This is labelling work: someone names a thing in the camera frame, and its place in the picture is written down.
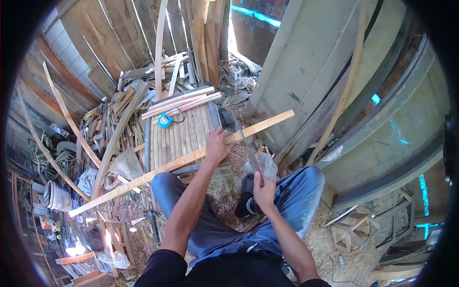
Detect person's left hand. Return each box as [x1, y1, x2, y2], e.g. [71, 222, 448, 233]
[204, 126, 238, 168]

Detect person's right hand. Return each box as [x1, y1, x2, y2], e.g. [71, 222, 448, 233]
[253, 171, 277, 214]

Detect person's left fingers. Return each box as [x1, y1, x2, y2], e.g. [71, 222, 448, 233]
[208, 126, 229, 140]

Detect person's right fingers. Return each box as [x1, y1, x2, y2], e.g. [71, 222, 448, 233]
[253, 171, 267, 190]

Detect handsaw with dark handle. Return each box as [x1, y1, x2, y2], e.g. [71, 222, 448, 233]
[229, 110, 266, 188]

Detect long light wooden slat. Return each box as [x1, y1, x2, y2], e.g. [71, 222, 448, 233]
[68, 110, 295, 218]

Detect clear plastic bag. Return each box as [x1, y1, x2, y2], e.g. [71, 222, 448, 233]
[241, 151, 279, 183]

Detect slatted wooden work crate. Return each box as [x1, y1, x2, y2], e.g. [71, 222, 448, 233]
[144, 85, 232, 176]

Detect bundle of thin wooden strips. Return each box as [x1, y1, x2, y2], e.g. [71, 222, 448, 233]
[141, 86, 222, 120]

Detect person's legs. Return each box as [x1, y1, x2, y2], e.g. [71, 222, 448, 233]
[151, 165, 326, 268]

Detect leaning wooden boards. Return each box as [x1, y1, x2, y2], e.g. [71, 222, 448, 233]
[179, 0, 232, 88]

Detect person's body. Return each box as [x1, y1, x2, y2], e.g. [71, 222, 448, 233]
[133, 249, 331, 287]

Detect pile of wood offcuts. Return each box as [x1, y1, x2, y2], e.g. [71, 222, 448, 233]
[76, 52, 201, 173]

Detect long grey wooden plank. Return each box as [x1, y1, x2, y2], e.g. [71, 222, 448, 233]
[91, 82, 150, 201]

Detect tall bent pale slat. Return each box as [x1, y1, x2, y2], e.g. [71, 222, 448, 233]
[154, 0, 169, 102]

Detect large grey wooden panels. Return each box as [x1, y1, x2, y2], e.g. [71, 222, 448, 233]
[244, 0, 452, 212]

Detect long thin leaning batten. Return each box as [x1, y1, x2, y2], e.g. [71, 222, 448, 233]
[306, 0, 368, 167]

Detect crumpled white plastic bag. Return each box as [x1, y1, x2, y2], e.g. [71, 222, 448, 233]
[77, 168, 99, 197]

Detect curved thin wooden strip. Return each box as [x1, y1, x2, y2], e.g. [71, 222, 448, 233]
[16, 85, 91, 202]
[42, 61, 102, 169]

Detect white plastic bucket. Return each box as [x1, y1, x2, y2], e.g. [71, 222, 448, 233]
[43, 180, 73, 212]

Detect orange wooden plank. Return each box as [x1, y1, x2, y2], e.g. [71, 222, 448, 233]
[55, 252, 95, 265]

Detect small wooden stool frame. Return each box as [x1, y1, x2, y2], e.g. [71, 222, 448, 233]
[329, 212, 381, 254]

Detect coil of green rope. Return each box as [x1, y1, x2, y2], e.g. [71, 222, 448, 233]
[29, 131, 77, 182]

